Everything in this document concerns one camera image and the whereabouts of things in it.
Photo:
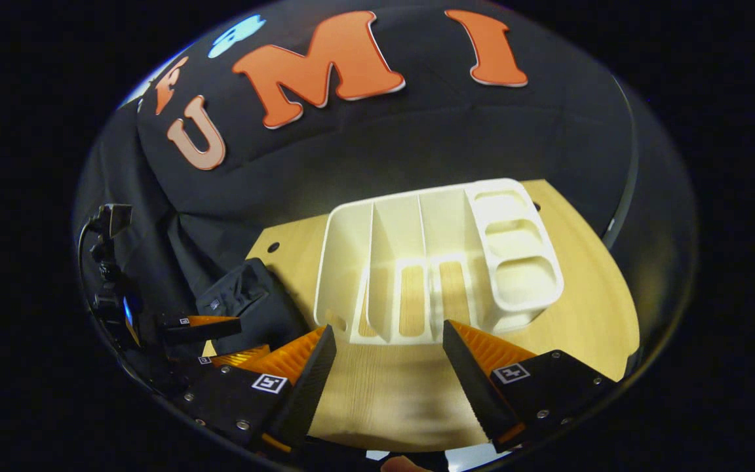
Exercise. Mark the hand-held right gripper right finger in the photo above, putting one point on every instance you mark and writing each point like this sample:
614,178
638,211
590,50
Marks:
472,387

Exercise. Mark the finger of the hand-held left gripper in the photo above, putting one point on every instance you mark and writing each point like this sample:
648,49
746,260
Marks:
200,331
240,356

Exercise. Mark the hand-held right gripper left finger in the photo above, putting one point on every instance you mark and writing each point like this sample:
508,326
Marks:
309,393

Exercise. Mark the black schoolbag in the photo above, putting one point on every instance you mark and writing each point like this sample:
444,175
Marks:
266,308

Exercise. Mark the white plastic bookshelf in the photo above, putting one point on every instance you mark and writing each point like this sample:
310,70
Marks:
351,262

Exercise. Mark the thin grey strip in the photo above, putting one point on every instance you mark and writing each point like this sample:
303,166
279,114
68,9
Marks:
635,157

